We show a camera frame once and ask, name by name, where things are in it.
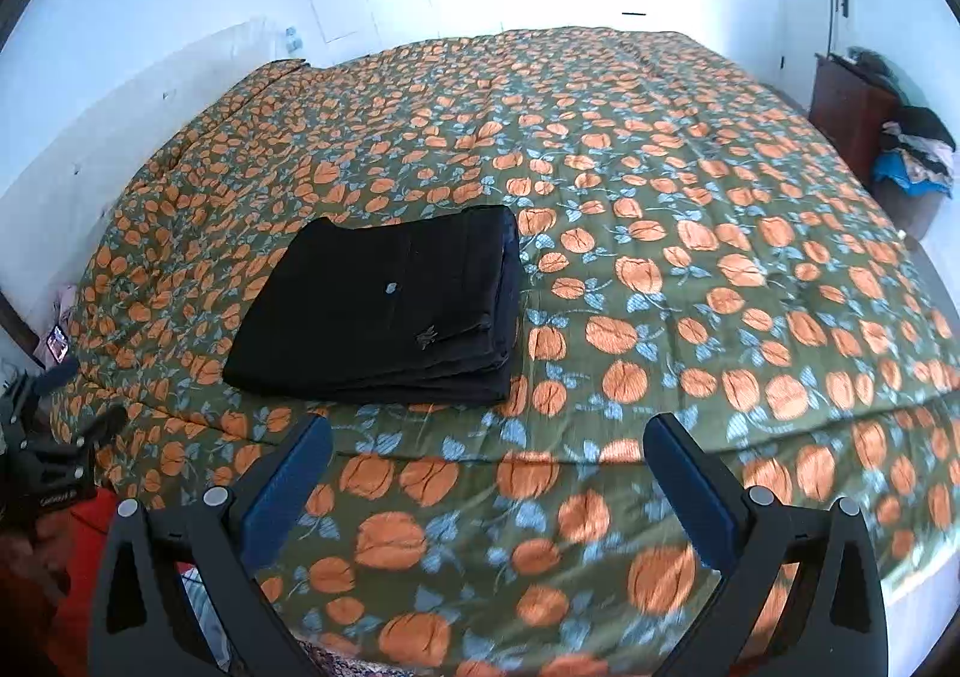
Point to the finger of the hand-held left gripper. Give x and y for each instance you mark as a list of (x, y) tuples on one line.
[(58, 375), (103, 426)]

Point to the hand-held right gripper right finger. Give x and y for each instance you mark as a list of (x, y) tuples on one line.
[(690, 489)]

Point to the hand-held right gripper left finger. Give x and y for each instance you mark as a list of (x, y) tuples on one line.
[(289, 489)]

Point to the black pants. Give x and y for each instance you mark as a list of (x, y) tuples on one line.
[(382, 302)]

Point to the smartphone with lit screen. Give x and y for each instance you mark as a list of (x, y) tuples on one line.
[(58, 342)]

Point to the person's red clothing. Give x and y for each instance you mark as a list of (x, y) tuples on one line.
[(79, 572)]

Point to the floral olive orange blanket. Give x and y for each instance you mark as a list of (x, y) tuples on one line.
[(675, 272)]

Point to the brown laundry basket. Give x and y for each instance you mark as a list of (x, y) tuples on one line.
[(911, 212)]

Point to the brown wooden cabinet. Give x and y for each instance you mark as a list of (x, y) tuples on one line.
[(847, 114)]

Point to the pile of mixed clothes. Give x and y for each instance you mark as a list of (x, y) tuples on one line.
[(919, 152)]

